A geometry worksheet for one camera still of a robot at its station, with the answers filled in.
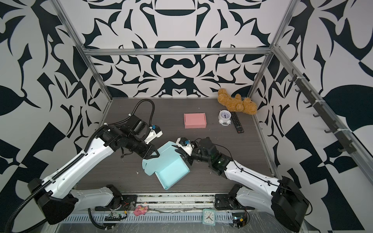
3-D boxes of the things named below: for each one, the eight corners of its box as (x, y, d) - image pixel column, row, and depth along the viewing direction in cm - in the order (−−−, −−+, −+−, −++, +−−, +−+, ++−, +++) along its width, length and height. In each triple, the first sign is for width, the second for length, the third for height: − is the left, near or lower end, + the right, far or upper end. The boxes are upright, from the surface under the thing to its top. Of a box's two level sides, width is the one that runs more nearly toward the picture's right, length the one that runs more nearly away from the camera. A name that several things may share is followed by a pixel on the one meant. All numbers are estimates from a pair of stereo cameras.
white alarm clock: (219, 125, 106) (220, 123, 103) (217, 112, 113) (218, 109, 111) (232, 125, 106) (233, 123, 103) (229, 112, 113) (230, 109, 111)
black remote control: (237, 133, 103) (238, 131, 100) (229, 114, 113) (230, 112, 111) (242, 132, 103) (243, 130, 101) (234, 114, 114) (235, 111, 111)
